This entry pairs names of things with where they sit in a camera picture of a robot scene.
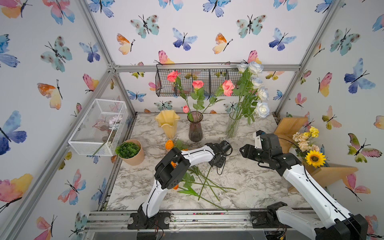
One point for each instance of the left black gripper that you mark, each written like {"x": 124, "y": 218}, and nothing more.
{"x": 220, "y": 165}

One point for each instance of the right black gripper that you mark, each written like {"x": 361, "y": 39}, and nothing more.
{"x": 249, "y": 151}

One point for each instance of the pink tulip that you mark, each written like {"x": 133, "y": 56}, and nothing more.
{"x": 187, "y": 111}

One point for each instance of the pink rose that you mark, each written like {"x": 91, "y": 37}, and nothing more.
{"x": 226, "y": 89}

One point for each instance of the pink rose pair stem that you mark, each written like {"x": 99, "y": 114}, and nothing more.
{"x": 197, "y": 93}

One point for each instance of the small white rose stem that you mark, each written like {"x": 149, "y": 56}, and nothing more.
{"x": 254, "y": 69}

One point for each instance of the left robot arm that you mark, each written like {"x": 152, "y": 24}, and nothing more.
{"x": 175, "y": 164}

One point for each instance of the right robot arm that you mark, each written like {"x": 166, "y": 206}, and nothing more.
{"x": 334, "y": 222}

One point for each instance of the purple glass vase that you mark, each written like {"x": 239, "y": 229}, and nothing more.
{"x": 195, "y": 130}

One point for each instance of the wooden corner shelf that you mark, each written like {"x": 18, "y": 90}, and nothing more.
{"x": 325, "y": 176}

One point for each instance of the orange tulip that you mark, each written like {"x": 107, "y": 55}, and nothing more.
{"x": 191, "y": 192}

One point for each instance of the clear glass vase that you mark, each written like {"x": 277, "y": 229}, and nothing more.
{"x": 233, "y": 123}

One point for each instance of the sunflower bouquet in vase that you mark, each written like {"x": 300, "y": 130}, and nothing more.
{"x": 306, "y": 148}

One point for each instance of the orange rose flower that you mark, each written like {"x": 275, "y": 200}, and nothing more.
{"x": 170, "y": 144}

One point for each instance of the yellow ruffled vase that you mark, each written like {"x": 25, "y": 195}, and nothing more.
{"x": 168, "y": 121}

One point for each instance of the potted green succulent plant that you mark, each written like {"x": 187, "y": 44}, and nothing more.
{"x": 131, "y": 152}

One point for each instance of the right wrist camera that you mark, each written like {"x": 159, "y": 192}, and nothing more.
{"x": 258, "y": 139}

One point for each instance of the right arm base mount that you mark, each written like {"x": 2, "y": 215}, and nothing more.
{"x": 267, "y": 219}

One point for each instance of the white mesh wall basket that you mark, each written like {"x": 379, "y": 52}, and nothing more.
{"x": 100, "y": 129}

